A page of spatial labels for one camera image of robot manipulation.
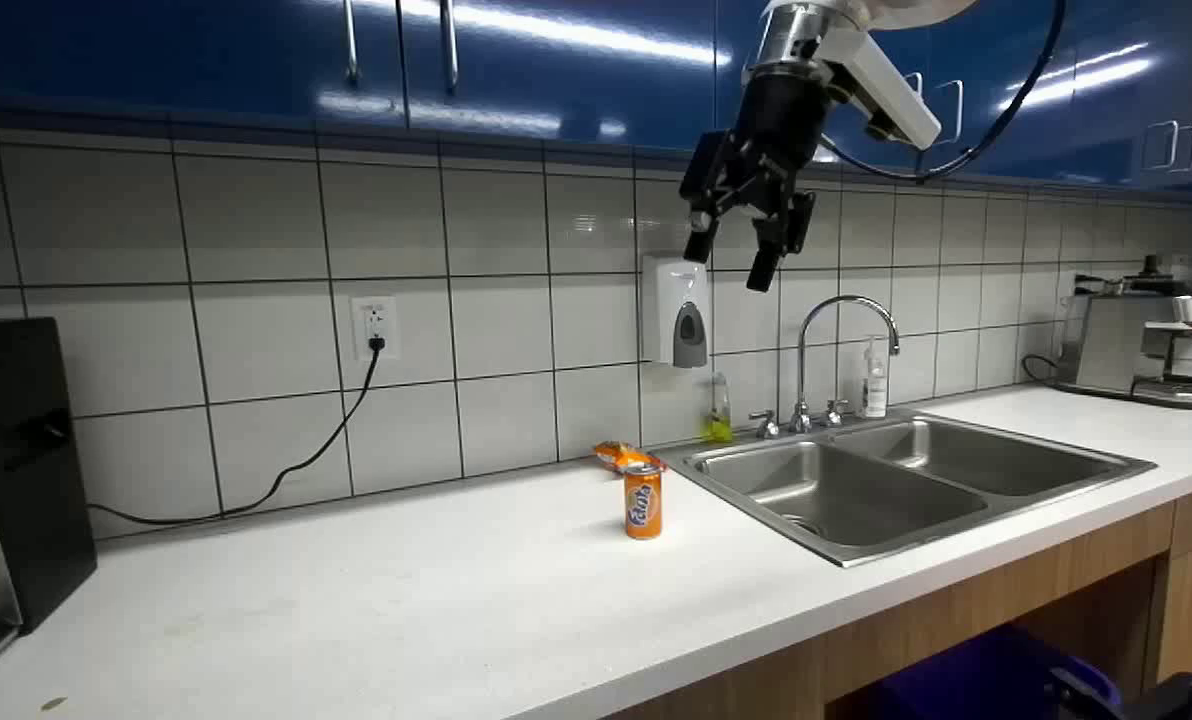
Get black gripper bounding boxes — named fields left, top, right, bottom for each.
left=679, top=74, right=829, bottom=293

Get orange soda can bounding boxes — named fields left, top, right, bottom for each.
left=623, top=465, right=665, bottom=540

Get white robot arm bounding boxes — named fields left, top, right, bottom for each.
left=679, top=0, right=976, bottom=293

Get stainless steel double sink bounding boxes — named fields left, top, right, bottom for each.
left=666, top=412, right=1150, bottom=568

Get green dish soap bottle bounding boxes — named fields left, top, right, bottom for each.
left=699, top=371, right=735, bottom=449

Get chrome gooseneck faucet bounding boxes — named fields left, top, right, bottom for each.
left=747, top=293, right=898, bottom=439

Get clear soap pump bottle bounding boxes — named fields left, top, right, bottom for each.
left=862, top=348, right=886, bottom=420

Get orange snack wrapper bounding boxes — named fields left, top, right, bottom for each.
left=596, top=439, right=656, bottom=478

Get silver espresso machine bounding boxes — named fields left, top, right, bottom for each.
left=1019, top=259, right=1192, bottom=408

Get blue upper cabinets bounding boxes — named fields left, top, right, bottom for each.
left=0, top=0, right=1192, bottom=195

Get blue bin under counter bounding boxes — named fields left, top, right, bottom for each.
left=873, top=624, right=1120, bottom=720

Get wooden lower cabinets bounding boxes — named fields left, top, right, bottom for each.
left=616, top=496, right=1192, bottom=720

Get black coffee maker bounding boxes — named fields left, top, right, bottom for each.
left=0, top=322, right=97, bottom=651

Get white wall soap dispenser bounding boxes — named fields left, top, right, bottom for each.
left=641, top=258, right=712, bottom=370

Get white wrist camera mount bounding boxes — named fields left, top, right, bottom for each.
left=821, top=25, right=940, bottom=147

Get white wall outlet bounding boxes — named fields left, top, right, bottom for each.
left=353, top=297, right=400, bottom=362

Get black power cord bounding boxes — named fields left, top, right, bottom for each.
left=82, top=331, right=387, bottom=528

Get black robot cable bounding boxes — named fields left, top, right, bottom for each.
left=812, top=0, right=1073, bottom=190

